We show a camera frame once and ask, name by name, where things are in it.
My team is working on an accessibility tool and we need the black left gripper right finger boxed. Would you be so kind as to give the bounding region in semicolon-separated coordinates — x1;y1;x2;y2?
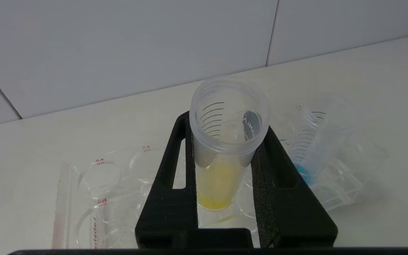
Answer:
251;126;339;248

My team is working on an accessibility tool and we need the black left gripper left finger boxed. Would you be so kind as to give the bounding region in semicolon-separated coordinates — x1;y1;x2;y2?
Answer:
135;111;199;249

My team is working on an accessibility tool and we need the test tube with yellow pigment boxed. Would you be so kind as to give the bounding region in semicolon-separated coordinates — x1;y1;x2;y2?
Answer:
189;78;271;210

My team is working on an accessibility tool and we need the test tube with blue pigment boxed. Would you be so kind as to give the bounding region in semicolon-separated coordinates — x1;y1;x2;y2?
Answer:
288;102;334;185

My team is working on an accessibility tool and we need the clear acrylic test tube rack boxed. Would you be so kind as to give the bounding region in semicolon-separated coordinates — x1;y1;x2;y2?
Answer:
51;93;389;249

